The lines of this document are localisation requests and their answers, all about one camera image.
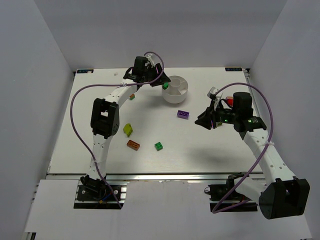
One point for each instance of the green square lego brick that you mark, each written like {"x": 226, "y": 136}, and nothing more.
{"x": 165, "y": 86}

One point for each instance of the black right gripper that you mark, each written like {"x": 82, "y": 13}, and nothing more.
{"x": 213, "y": 118}

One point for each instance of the aluminium table edge rail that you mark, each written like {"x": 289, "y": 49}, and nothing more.
{"x": 146, "y": 177}

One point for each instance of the lime green arch lego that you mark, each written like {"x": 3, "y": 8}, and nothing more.
{"x": 128, "y": 130}

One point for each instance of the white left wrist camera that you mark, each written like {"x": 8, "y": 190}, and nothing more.
{"x": 150, "y": 58}

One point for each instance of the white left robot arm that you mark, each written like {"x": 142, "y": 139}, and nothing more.
{"x": 105, "y": 116}

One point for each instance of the dark corner label sticker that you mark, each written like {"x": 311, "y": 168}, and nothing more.
{"x": 233, "y": 69}

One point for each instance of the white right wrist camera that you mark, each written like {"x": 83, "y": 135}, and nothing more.
{"x": 215, "y": 95}

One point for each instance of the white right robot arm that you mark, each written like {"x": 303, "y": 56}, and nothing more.
{"x": 283, "y": 195}

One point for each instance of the left corner label sticker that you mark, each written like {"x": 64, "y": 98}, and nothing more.
{"x": 84, "y": 71}

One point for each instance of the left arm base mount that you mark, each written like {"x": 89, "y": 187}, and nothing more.
{"x": 94, "y": 194}

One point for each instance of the white round divided container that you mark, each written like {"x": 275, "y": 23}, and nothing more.
{"x": 177, "y": 90}

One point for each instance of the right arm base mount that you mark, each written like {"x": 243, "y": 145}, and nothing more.
{"x": 217, "y": 191}

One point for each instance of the red and lilac lego piece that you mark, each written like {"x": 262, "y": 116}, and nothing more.
{"x": 229, "y": 100}

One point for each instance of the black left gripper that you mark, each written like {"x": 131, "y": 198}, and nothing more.
{"x": 155, "y": 74}

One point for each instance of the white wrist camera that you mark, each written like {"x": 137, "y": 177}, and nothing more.
{"x": 150, "y": 58}
{"x": 215, "y": 95}

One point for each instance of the small green lego brick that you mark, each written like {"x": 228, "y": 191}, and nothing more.
{"x": 158, "y": 146}

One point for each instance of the purple lego plate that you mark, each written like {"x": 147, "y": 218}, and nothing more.
{"x": 183, "y": 114}

